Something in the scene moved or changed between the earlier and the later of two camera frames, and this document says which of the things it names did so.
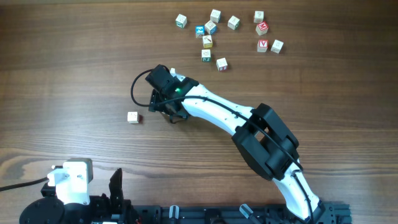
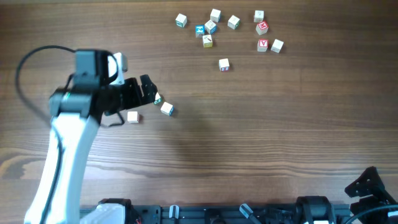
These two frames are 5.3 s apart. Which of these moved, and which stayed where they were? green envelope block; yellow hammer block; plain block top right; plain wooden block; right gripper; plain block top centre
Moved: right gripper; green envelope block
Stayed: plain block top centre; plain block top right; plain wooden block; yellow hammer block
